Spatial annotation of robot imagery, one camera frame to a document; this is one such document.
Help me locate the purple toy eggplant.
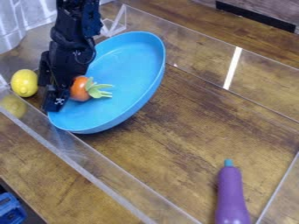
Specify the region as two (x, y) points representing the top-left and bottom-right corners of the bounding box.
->
(215, 158), (252, 224)

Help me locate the orange toy carrot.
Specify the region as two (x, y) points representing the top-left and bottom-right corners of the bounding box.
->
(70, 76), (112, 102)

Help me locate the white sheer curtain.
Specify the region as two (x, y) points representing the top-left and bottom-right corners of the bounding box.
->
(0, 0), (103, 54)

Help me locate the blue round tray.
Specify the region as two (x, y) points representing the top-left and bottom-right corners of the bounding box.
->
(48, 31), (166, 134)

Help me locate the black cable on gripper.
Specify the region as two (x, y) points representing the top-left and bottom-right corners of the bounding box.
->
(51, 27), (99, 66)

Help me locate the yellow toy lemon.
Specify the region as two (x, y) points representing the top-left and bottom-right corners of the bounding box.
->
(11, 69), (39, 98)

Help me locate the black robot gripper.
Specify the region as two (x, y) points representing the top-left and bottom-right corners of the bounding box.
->
(38, 28), (96, 112)

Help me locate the black bar in background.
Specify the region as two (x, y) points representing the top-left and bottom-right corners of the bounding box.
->
(215, 0), (295, 33)

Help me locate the clear acrylic enclosure wall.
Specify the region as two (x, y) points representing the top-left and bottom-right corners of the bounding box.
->
(0, 0), (299, 224)

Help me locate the blue plastic object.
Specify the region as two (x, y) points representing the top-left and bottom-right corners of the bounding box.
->
(0, 192), (27, 224)

